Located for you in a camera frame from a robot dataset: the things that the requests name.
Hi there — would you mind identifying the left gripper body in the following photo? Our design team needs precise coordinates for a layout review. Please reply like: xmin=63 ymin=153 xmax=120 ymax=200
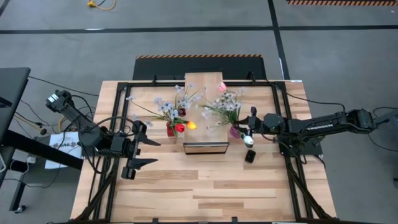
xmin=111 ymin=120 xmax=147 ymax=180

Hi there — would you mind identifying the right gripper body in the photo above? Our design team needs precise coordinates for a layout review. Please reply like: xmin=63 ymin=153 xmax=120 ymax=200
xmin=247 ymin=106 xmax=266 ymax=138

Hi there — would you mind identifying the purple ribbed glass vase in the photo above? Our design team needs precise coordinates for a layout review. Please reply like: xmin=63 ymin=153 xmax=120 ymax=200
xmin=229 ymin=124 xmax=242 ymax=140

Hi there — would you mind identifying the white and blue artificial tulip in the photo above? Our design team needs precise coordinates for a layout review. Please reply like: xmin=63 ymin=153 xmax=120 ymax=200
xmin=236 ymin=129 xmax=254 ymax=148

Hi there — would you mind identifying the red glass vase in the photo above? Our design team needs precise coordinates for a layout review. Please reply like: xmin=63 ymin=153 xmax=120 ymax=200
xmin=166 ymin=121 xmax=177 ymax=138

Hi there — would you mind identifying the bright red artificial tulip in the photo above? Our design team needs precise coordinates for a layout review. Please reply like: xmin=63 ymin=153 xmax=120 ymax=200
xmin=174 ymin=123 xmax=187 ymax=137

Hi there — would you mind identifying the small black box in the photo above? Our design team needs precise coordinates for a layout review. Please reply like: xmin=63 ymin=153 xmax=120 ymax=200
xmin=244 ymin=149 xmax=257 ymax=164

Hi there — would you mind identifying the white printed paper sheet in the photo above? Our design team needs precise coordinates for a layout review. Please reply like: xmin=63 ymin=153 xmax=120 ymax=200
xmin=45 ymin=131 xmax=84 ymax=170

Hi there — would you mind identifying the black hazard striped floor mat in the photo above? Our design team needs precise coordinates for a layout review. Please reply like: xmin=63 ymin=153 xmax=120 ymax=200
xmin=132 ymin=55 xmax=267 ymax=81

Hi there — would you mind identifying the black desk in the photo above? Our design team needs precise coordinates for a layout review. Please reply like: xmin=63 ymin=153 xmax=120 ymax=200
xmin=0 ymin=67 xmax=85 ymax=215

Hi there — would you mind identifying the black floor device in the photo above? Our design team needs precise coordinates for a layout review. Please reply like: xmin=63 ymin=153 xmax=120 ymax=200
xmin=371 ymin=107 xmax=398 ymax=129

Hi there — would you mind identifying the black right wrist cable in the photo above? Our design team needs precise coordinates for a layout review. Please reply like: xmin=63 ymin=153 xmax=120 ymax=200
xmin=261 ymin=133 xmax=308 ymax=165

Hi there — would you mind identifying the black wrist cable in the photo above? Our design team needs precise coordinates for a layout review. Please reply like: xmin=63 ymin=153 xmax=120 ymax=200
xmin=261 ymin=133 xmax=308 ymax=165
xmin=90 ymin=115 xmax=139 ymax=133

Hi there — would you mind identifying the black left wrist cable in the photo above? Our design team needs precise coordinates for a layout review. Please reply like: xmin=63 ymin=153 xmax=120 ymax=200
xmin=90 ymin=115 xmax=139 ymax=133

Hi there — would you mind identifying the wooden shelf black metal frame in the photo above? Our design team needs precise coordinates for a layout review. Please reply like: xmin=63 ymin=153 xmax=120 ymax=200
xmin=182 ymin=72 xmax=230 ymax=156

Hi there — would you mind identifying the black metal table frame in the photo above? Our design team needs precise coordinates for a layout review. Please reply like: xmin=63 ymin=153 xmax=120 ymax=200
xmin=70 ymin=79 xmax=338 ymax=224

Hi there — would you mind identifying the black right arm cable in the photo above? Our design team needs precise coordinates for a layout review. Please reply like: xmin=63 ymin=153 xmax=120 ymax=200
xmin=248 ymin=72 xmax=348 ymax=113

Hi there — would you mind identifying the yellow extension cable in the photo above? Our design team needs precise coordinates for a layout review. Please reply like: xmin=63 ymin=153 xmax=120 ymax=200
xmin=86 ymin=0 xmax=117 ymax=11

